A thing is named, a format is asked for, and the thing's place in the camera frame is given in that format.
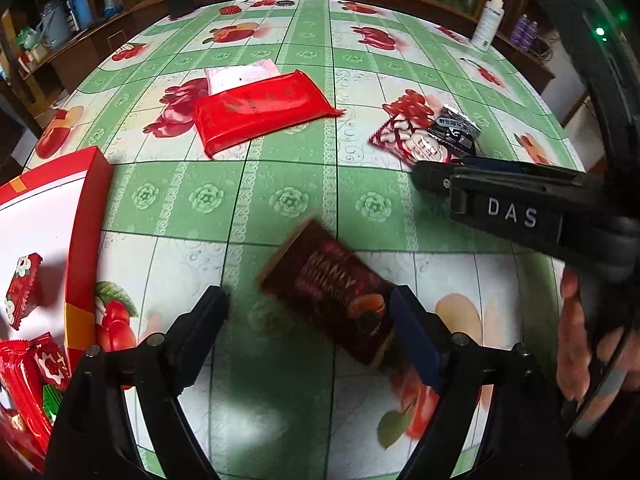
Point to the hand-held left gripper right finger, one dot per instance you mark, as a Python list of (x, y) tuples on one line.
[(415, 340)]

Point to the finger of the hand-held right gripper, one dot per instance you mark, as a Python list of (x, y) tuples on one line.
[(500, 164), (430, 175)]

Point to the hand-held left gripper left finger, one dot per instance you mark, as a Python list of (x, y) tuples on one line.
[(200, 330)]

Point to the red white heart-print snack packet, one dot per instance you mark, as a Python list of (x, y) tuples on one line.
[(415, 142)]

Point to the dark red snack packet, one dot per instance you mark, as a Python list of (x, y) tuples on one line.
[(325, 285)]

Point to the red floral snack packet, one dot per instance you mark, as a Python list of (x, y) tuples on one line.
[(22, 285), (50, 362)]

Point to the green candy wrapper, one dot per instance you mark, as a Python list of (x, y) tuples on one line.
[(51, 402)]

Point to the shiny red snack packet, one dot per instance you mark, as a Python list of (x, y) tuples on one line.
[(20, 390)]

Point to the red cardboard box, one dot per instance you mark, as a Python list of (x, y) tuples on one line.
[(30, 225)]

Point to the person's right hand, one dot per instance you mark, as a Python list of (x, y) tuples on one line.
[(572, 350)]

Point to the small black snack packet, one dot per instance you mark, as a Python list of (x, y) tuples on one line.
[(455, 130)]

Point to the green fruit-print tablecloth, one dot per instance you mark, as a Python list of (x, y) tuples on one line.
[(300, 195)]

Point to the purple bottle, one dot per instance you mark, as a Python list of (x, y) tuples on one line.
[(520, 30), (532, 35)]

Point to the white spray bottle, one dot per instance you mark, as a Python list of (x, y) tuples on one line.
[(487, 25)]

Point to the large red plastic packet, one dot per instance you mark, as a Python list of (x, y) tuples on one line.
[(260, 107)]

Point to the white pink packet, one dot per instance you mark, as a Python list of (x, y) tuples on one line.
[(235, 76)]

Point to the small black box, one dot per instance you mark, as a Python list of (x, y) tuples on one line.
[(181, 4)]

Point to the grey kettle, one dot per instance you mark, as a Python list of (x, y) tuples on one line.
[(54, 25)]

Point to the green white packet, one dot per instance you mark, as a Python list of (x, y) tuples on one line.
[(27, 37)]

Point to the blue thermos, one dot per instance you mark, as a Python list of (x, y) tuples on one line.
[(80, 5)]

